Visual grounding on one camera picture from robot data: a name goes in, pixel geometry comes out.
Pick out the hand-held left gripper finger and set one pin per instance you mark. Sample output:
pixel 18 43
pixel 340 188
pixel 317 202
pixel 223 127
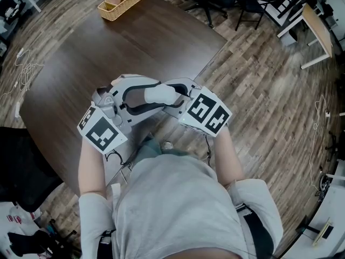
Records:
pixel 143 115
pixel 140 80

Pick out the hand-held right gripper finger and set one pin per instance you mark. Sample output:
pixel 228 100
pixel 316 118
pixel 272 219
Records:
pixel 178 110
pixel 183 80

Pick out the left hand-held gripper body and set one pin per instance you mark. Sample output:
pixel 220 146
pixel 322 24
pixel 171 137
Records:
pixel 102 133

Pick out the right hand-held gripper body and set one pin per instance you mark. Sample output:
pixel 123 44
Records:
pixel 207 109

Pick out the person's right forearm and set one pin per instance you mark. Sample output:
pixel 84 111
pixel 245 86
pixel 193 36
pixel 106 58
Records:
pixel 226 158

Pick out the person's left forearm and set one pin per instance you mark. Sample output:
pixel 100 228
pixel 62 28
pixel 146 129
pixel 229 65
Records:
pixel 91 171

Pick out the person's left hand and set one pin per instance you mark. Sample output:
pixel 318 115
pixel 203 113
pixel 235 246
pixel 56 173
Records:
pixel 115 82

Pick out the person's left shoe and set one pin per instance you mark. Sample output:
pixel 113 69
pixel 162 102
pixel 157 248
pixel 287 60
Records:
pixel 167 145

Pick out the person's trouser leg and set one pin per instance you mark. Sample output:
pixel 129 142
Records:
pixel 149 151

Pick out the wicker basket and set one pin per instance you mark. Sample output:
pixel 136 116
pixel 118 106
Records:
pixel 121 1

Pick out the black mesh office chair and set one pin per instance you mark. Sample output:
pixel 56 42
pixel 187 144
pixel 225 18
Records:
pixel 24 166

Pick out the person's grey shirt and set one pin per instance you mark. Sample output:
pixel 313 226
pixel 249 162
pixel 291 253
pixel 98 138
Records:
pixel 175 204

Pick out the white waste bin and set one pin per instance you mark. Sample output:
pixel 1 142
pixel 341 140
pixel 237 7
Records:
pixel 289 37

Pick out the clear bag with red labels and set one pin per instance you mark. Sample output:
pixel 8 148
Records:
pixel 24 214

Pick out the black white patterned board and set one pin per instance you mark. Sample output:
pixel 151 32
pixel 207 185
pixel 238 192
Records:
pixel 283 4

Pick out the black chair base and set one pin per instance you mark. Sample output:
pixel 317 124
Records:
pixel 334 146

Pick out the wooden top desk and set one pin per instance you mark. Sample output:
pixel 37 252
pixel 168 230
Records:
pixel 315 28

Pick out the black chair with white items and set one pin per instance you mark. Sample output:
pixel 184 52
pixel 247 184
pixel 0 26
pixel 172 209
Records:
pixel 10 9

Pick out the wooden board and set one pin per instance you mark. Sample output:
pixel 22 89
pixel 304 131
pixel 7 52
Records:
pixel 323 232

